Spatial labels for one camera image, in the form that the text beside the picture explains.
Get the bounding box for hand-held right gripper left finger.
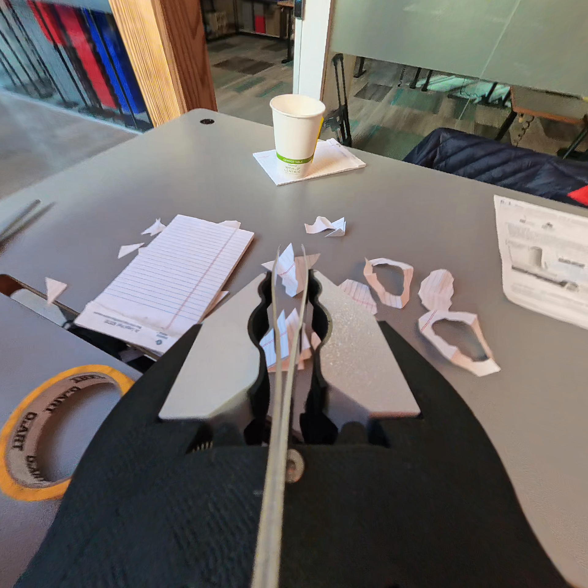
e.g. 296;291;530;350
157;272;273;431

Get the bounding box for lined notepad printed label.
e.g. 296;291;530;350
73;214;255;356

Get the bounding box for dark puffer jacket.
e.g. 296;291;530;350
403;128;588;205

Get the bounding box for lined notepad brown backing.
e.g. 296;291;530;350
253;138;367;187

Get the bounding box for scattered lined paper scraps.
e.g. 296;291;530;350
44;216;501;377

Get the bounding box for wooden post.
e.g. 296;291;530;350
109;0;217;127

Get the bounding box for jagged lined paper scrap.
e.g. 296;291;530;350
261;243;321;298

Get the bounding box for stack of coloured plastic crates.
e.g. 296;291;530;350
25;0;152;129

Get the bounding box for row of black stanchions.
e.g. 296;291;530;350
0;0;92;106

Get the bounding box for grey orange scissors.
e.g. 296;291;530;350
0;199;42;244

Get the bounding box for white door frame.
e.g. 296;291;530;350
293;0;331;99

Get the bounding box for long metal tweezers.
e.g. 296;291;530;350
250;243;309;588

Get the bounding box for wood edged meeting table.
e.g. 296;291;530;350
496;85;588;159

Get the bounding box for printed instruction sheet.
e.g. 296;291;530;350
494;194;588;330

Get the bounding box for grey desk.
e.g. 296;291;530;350
0;108;588;588

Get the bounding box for white green paper cup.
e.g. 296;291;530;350
269;94;326;179

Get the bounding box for black folding hand cart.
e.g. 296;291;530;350
331;53;354;148

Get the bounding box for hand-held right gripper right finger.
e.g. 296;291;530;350
311;270;422;426

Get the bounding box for yellow masking tape roll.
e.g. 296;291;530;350
0;364;136;501

